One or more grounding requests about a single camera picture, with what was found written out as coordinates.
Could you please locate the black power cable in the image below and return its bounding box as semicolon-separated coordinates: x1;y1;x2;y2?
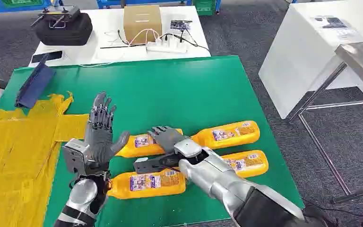
159;29;212;53

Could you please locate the yellow sheet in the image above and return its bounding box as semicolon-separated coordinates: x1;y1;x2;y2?
0;91;90;227

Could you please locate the white table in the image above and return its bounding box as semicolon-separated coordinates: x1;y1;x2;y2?
28;5;212;68

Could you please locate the white desk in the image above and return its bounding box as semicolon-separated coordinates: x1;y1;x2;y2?
258;0;363;120

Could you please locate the blue circuit board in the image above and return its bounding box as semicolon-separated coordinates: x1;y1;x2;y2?
170;19;193;31

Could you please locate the grey remote controller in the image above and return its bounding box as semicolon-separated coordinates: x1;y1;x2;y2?
30;5;81;29

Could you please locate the green plastic crate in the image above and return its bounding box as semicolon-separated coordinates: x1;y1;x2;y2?
193;0;217;16
1;0;44;8

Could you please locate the white power strip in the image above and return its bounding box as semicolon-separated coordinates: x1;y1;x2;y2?
146;39;189;54

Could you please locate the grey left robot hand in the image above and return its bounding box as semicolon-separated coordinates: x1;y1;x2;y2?
84;91;131;175

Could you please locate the orange drink bottle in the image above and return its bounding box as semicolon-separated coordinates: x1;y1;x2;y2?
107;169;187;200
115;128;184;158
220;150;269;179
190;120;261;150

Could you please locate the green table mat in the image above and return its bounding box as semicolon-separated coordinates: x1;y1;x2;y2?
0;55;305;227

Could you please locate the pink white cable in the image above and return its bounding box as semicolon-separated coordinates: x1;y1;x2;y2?
127;28;161;46

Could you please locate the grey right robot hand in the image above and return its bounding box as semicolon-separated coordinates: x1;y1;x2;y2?
147;126;190;154

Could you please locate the brown cardboard box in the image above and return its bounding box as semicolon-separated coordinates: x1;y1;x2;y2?
123;5;163;45

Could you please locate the dark blue tablet case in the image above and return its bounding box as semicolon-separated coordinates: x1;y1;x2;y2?
15;53;57;109

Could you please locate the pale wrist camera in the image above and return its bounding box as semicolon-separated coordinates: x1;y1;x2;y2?
133;153;182;175
62;139;90;175

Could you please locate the printed paper sheet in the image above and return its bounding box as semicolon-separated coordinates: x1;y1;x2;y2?
311;15;359;40

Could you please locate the black floor cable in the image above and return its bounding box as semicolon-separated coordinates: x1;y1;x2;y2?
302;200;363;218

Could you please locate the black phone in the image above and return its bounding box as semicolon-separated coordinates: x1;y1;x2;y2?
31;50;63;64

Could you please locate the black carrying case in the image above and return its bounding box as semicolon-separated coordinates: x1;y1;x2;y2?
35;12;94;47

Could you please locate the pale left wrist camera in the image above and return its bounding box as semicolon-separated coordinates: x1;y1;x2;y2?
62;139;90;175

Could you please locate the blue shelf rack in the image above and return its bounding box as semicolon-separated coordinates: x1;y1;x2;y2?
96;0;193;9

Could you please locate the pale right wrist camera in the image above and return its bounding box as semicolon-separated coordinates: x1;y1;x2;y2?
133;153;182;175

